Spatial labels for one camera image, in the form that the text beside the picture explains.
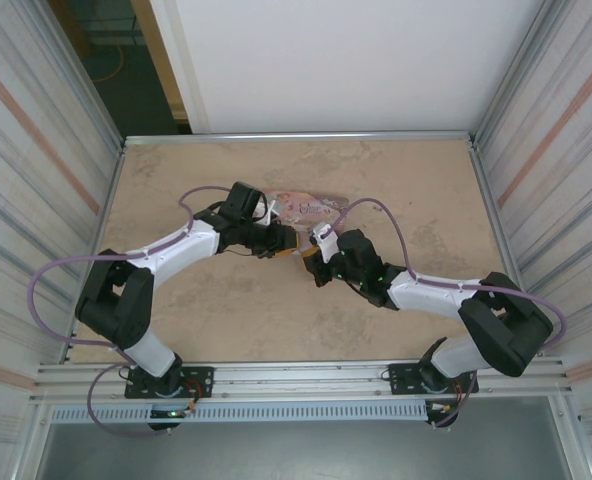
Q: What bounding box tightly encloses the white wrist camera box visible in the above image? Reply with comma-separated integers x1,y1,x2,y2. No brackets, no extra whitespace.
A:
254,196,282,225
310,221,341,265

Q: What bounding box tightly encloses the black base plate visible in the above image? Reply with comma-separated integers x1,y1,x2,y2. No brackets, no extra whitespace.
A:
124,365,215,400
387,361,479,397

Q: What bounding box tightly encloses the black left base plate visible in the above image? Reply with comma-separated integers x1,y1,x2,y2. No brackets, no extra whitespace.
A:
124,365,215,400

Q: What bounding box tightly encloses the orange floor cable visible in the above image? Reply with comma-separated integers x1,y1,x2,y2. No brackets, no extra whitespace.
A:
94,43,128,84

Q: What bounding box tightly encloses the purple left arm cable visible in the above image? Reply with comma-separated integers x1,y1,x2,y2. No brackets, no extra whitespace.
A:
29,185,233,439

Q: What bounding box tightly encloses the aluminium side rail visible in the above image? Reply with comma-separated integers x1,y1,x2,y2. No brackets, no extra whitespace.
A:
470,142,545,357
65,144,127,362

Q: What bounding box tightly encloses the aluminium frame post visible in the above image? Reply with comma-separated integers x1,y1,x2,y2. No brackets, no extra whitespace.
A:
473,0,562,149
48,0,127,151

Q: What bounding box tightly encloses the aluminium mounting rail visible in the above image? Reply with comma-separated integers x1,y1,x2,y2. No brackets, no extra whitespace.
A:
29,355,575,407

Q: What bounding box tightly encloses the wooden door frame strip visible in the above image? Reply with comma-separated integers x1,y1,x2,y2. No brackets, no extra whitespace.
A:
129,0,193,122

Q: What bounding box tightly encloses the pink printed tin box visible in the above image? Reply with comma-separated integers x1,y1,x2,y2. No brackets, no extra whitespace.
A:
265,190,352,249

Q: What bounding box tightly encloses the grey metal sheet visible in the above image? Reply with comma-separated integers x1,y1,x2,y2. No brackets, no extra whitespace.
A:
34,397,577,480

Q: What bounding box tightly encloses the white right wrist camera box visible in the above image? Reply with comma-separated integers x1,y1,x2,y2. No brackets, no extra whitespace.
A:
310,221,341,265

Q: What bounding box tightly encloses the grey slotted cable duct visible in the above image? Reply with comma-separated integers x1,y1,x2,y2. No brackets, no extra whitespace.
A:
48,401,430,424

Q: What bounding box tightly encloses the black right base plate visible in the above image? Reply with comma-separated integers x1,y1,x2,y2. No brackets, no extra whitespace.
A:
387,361,479,397

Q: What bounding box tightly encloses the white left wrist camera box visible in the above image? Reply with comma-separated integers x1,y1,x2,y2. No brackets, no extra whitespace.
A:
254,196,282,225

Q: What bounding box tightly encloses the aluminium table edge bar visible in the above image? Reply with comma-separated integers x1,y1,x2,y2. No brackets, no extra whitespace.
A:
122,130,478,148

